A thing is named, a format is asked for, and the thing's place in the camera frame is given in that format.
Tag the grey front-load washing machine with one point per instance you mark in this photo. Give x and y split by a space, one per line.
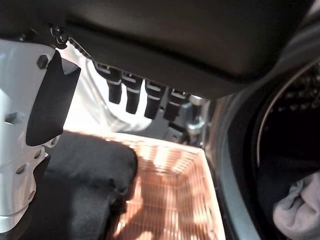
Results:
237 150

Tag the black folded garment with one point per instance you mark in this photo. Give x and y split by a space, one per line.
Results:
82 175

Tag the white garment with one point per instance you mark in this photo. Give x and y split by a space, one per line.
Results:
300 212

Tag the wicker laundry basket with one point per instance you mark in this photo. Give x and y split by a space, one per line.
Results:
170 190

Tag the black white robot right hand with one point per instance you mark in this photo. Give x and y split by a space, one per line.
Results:
162 37

